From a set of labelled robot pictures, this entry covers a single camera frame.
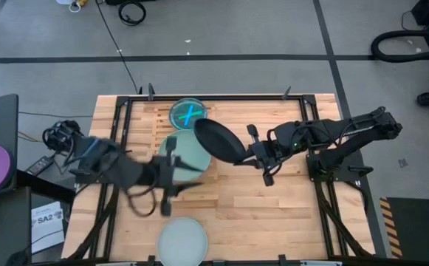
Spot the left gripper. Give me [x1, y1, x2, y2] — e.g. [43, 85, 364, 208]
[140, 135, 205, 217]

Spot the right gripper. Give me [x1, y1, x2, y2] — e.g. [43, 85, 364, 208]
[233, 124, 280, 187]

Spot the wooden slatted shelf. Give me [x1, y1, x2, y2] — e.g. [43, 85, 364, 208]
[145, 101, 222, 208]

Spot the sage green plate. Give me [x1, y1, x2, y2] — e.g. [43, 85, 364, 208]
[157, 129, 213, 183]

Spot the black plate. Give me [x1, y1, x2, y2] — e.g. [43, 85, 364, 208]
[193, 117, 248, 165]

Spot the pale grey plate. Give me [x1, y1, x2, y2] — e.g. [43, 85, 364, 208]
[156, 216, 208, 266]

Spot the blue translucent plate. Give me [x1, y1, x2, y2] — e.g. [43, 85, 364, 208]
[168, 97, 208, 131]

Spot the black power adapter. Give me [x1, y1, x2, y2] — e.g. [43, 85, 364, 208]
[25, 155, 55, 177]

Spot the white paper sheet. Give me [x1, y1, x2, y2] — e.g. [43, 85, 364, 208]
[31, 201, 66, 255]

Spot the black hazard striped mat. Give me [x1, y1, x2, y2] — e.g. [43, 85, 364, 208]
[379, 197, 429, 259]

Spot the dark grey cabinet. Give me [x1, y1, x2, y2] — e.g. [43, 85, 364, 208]
[0, 186, 32, 266]

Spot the black aluminium rig frame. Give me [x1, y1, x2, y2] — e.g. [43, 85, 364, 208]
[66, 94, 376, 266]

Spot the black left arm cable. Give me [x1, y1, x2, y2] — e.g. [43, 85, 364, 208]
[125, 180, 159, 219]

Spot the long black floor cable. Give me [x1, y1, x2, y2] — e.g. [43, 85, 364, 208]
[95, 0, 140, 95]

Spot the thin black floor cable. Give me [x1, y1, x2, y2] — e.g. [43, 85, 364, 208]
[17, 110, 94, 120]

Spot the coiled black cable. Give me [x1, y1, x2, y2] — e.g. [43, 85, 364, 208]
[117, 0, 148, 27]

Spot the black vacuum hose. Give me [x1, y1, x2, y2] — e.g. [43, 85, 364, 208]
[370, 29, 429, 63]

